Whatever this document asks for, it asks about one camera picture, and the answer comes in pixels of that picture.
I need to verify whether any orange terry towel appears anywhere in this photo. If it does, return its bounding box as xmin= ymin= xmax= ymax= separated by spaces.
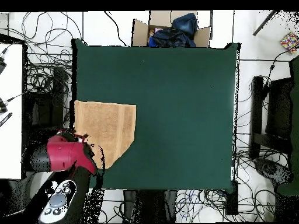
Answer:
xmin=74 ymin=100 xmax=137 ymax=169

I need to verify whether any black flat strip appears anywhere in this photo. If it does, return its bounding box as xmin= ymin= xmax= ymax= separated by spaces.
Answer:
xmin=0 ymin=112 xmax=13 ymax=128

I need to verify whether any multicoloured speckled item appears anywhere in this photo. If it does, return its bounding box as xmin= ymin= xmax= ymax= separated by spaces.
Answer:
xmin=280 ymin=31 xmax=299 ymax=55

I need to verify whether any white desk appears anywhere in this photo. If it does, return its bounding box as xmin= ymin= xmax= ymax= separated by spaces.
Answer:
xmin=0 ymin=43 xmax=24 ymax=180

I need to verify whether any dark green table cloth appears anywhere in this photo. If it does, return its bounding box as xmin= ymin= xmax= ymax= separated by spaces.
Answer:
xmin=71 ymin=38 xmax=241 ymax=190

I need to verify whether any brown cardboard box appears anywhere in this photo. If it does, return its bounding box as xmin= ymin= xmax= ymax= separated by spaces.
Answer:
xmin=131 ymin=10 xmax=212 ymax=48

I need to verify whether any dark blue clothes pile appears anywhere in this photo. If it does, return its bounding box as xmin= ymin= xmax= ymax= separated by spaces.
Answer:
xmin=147 ymin=12 xmax=199 ymax=48

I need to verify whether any black box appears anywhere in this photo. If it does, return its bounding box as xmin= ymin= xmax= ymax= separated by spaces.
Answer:
xmin=225 ymin=179 xmax=239 ymax=216

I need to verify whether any green cloth covered table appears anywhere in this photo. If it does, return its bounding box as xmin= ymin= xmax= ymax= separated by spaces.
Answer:
xmin=276 ymin=55 xmax=299 ymax=197

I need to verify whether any black rod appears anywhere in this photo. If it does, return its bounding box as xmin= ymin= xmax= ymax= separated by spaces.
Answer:
xmin=252 ymin=10 xmax=280 ymax=36

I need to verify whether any black stand frame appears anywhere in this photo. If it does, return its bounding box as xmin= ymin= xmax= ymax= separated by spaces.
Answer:
xmin=248 ymin=75 xmax=294 ymax=162
xmin=23 ymin=66 xmax=71 ymax=131

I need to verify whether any black cable tangle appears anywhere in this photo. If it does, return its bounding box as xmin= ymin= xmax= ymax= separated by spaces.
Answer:
xmin=175 ymin=188 xmax=276 ymax=222
xmin=0 ymin=11 xmax=84 ymax=94

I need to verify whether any black device with cable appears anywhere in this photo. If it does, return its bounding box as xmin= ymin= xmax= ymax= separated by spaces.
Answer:
xmin=0 ymin=92 xmax=26 ymax=115
xmin=0 ymin=44 xmax=12 ymax=75

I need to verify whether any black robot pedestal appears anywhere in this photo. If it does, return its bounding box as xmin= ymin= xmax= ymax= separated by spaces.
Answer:
xmin=123 ymin=190 xmax=178 ymax=222

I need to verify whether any single black cable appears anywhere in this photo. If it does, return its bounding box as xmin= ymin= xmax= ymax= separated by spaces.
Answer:
xmin=103 ymin=10 xmax=128 ymax=47

